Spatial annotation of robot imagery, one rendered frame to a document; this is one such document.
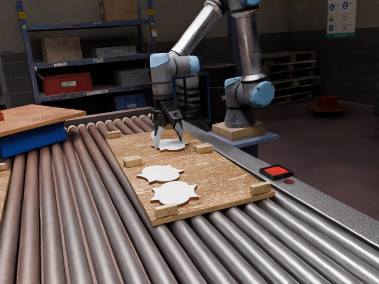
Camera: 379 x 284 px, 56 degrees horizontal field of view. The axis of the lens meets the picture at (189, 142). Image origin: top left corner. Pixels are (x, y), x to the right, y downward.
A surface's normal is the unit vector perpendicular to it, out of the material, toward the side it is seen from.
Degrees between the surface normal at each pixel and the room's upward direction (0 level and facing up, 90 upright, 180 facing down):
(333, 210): 0
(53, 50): 86
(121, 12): 88
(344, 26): 90
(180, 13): 90
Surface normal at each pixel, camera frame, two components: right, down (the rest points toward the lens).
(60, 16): 0.43, 0.24
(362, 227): -0.07, -0.95
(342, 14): -0.90, 0.18
